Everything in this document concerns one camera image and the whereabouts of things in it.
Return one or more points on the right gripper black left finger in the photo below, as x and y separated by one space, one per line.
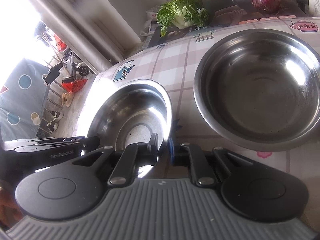
135 155

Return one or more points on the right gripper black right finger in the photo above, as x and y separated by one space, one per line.
192 156

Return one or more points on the small stainless steel bowl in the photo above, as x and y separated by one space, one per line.
138 112

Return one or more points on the blue patterned hanging cloth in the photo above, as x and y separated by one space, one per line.
23 98

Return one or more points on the plaid teapot tablecloth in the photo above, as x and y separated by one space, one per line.
173 65

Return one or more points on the large stainless steel bowl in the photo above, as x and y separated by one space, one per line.
259 88

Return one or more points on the grey curtain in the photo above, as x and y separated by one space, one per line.
100 32

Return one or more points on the green leafy cabbage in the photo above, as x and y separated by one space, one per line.
182 14

